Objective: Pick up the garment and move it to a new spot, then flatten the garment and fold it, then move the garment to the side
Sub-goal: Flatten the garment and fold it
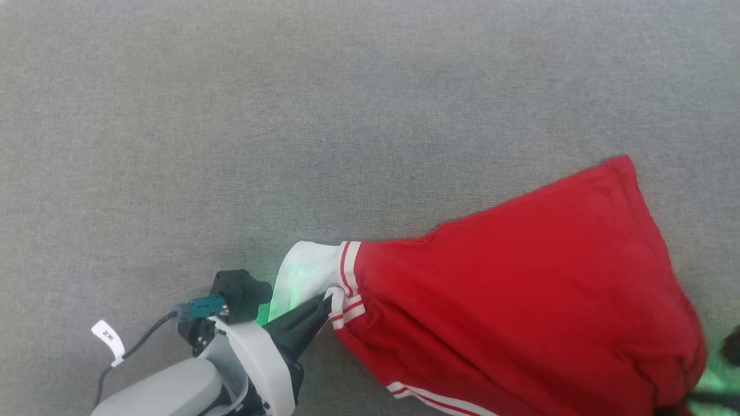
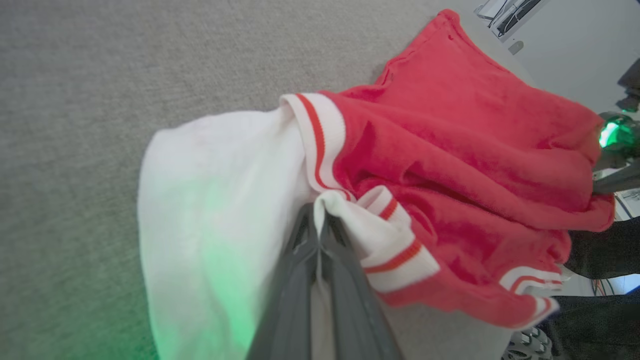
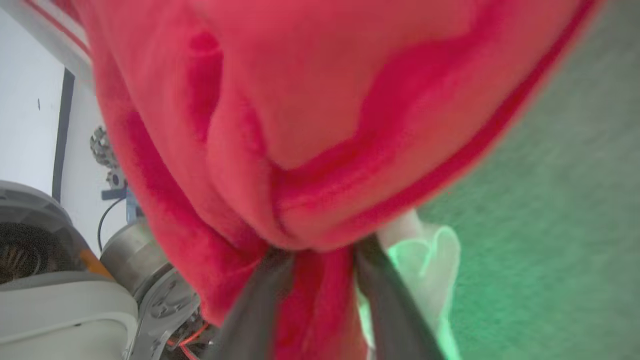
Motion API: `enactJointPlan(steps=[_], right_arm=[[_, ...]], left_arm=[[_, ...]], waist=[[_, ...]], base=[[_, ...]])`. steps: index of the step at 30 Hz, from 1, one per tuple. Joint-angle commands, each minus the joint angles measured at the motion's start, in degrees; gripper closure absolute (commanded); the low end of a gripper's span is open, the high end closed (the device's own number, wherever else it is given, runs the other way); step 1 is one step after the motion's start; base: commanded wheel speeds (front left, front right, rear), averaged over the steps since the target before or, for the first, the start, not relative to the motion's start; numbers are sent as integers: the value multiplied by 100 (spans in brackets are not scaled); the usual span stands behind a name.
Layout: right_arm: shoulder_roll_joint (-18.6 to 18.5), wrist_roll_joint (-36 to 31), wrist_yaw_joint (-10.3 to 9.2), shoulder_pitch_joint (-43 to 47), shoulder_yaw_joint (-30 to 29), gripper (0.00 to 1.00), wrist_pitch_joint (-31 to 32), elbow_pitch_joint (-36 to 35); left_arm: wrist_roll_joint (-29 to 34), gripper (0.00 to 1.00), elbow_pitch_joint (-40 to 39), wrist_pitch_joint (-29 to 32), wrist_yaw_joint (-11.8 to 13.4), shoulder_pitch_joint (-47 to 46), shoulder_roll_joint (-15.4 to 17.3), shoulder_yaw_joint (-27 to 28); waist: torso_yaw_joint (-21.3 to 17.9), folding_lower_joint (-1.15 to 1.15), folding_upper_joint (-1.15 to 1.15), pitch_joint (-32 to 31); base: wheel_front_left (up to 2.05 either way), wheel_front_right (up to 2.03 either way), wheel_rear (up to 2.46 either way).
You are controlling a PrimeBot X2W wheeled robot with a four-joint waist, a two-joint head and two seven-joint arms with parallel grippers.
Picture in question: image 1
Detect thin black cable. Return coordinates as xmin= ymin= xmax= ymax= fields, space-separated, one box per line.
xmin=94 ymin=311 xmax=180 ymax=408

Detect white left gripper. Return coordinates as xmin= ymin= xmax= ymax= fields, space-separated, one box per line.
xmin=199 ymin=294 xmax=334 ymax=416

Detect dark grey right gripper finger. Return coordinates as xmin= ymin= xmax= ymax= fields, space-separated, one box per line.
xmin=688 ymin=391 xmax=740 ymax=406

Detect white cable label tag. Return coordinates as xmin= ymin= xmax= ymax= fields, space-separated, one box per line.
xmin=91 ymin=320 xmax=125 ymax=368

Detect teal cable connector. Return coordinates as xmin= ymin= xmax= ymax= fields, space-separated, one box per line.
xmin=175 ymin=295 xmax=227 ymax=322

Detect red shorts with white stripes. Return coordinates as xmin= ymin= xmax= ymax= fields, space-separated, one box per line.
xmin=269 ymin=154 xmax=708 ymax=416

